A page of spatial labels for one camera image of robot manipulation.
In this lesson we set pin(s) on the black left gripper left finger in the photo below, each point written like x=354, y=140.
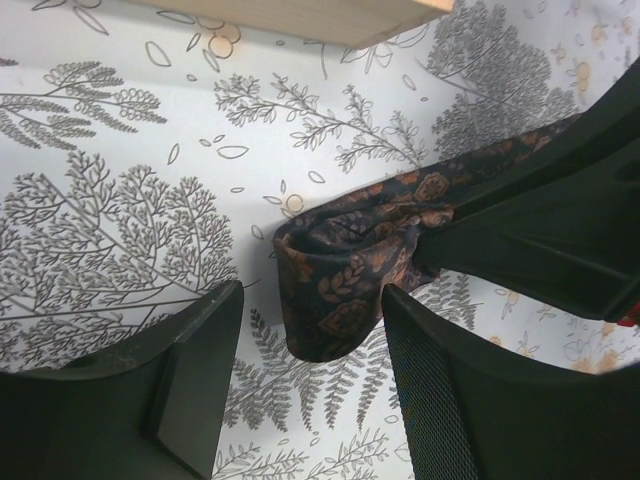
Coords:
x=148, y=407

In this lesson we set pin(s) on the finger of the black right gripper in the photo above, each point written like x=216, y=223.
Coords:
x=572, y=243
x=610, y=128

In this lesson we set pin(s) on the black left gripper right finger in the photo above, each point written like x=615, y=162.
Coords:
x=475, y=410

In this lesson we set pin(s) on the brown paisley patterned tie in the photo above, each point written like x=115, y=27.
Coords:
x=334, y=260

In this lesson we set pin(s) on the wooden compartment tray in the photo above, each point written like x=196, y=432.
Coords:
x=355, y=24

